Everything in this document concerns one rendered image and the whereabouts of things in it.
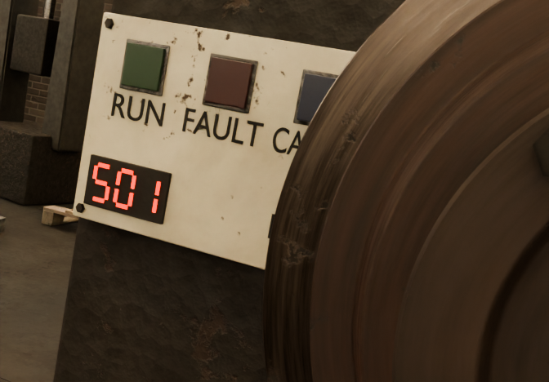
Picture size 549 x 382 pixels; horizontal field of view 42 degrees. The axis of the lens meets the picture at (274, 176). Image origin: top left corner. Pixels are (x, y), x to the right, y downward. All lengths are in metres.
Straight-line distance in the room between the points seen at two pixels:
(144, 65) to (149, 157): 0.08
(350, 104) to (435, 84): 0.05
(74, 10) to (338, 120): 5.32
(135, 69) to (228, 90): 0.09
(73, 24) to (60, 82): 0.44
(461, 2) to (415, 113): 0.06
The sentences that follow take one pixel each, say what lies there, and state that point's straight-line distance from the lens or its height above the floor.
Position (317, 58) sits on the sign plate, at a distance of 0.55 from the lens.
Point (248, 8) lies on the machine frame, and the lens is 0.59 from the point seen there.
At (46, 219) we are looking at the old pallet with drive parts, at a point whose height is 0.04.
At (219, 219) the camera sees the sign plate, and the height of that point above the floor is 1.09.
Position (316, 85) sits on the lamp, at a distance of 0.54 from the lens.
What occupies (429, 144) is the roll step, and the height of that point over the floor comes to 1.19.
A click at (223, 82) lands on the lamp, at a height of 1.20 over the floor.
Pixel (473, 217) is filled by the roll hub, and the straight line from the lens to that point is 0.30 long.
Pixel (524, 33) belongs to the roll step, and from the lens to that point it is 0.37.
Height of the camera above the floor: 1.20
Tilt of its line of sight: 7 degrees down
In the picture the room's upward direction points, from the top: 11 degrees clockwise
